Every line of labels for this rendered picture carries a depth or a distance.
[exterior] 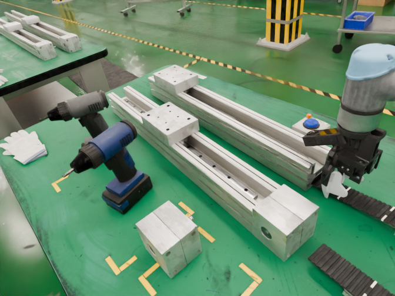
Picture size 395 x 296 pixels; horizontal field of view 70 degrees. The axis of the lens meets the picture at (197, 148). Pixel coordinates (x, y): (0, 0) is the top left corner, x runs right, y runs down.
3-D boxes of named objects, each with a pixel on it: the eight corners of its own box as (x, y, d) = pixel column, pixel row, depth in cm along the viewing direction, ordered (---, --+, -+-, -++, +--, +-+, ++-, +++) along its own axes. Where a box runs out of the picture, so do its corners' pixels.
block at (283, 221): (320, 228, 64) (327, 200, 58) (284, 262, 59) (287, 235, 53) (288, 205, 70) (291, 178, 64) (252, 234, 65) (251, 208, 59)
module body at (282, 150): (328, 172, 77) (333, 148, 72) (304, 191, 73) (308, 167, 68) (170, 87, 131) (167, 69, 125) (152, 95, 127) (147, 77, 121)
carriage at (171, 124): (200, 137, 87) (198, 118, 83) (171, 154, 83) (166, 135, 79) (173, 118, 98) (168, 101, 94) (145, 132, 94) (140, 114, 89)
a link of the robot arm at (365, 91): (414, 58, 44) (352, 58, 47) (392, 117, 51) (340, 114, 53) (403, 40, 50) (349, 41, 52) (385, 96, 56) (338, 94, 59)
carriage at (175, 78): (200, 90, 112) (198, 74, 108) (177, 101, 107) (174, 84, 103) (177, 79, 123) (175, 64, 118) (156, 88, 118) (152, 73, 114)
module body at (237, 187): (281, 211, 69) (283, 187, 64) (252, 234, 65) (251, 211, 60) (134, 103, 123) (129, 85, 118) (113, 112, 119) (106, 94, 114)
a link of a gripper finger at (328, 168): (322, 188, 66) (334, 157, 61) (317, 185, 67) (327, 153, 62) (334, 182, 68) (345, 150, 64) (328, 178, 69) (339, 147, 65)
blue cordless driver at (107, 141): (157, 185, 82) (137, 121, 68) (103, 236, 70) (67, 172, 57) (139, 176, 86) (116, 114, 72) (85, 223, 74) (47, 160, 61)
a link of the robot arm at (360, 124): (332, 106, 56) (355, 91, 59) (328, 125, 59) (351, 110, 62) (370, 120, 51) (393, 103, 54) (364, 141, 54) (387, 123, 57)
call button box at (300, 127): (328, 140, 87) (331, 123, 83) (308, 155, 83) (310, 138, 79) (305, 130, 93) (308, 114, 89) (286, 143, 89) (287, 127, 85)
